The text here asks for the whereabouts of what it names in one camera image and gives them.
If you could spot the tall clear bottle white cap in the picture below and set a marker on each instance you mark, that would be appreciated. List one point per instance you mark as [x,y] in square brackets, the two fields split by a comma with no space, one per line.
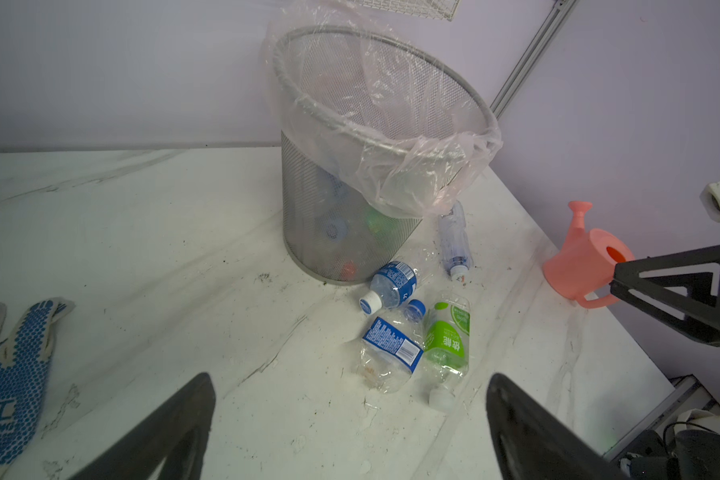
[454,245]

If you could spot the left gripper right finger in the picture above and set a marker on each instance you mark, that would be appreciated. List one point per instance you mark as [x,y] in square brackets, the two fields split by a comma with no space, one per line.
[530,443]

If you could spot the clear bottle blue label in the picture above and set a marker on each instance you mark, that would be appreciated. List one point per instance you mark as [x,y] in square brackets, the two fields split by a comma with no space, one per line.
[391,286]

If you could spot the small bottle blue cap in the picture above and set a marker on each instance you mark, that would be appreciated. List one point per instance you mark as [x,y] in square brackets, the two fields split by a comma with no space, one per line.
[392,346]

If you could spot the clear plastic bin liner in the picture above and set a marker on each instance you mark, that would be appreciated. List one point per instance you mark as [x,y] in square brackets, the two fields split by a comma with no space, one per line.
[393,122]

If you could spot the grey mesh waste bin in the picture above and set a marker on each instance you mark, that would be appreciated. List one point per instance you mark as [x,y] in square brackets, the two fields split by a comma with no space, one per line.
[330,230]

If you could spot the white wire wall basket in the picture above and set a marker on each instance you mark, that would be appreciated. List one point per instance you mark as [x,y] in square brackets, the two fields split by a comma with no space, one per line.
[431,9]

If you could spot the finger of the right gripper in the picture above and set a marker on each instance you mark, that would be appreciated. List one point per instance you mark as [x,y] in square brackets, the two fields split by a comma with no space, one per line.
[680,290]

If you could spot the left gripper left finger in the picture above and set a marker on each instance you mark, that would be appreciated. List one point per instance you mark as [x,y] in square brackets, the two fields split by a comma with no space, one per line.
[171,441]

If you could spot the blue dotted work glove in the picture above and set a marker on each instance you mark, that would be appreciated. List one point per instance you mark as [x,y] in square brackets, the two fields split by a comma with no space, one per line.
[25,358]

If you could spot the pink plastic watering can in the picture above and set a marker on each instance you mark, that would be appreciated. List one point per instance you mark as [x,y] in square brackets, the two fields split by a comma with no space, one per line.
[586,262]

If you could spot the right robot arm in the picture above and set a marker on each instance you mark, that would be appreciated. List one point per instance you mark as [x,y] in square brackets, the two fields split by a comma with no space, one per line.
[691,451]

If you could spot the green label clear bottle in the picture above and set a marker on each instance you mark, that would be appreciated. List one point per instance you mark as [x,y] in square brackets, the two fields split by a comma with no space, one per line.
[446,356]

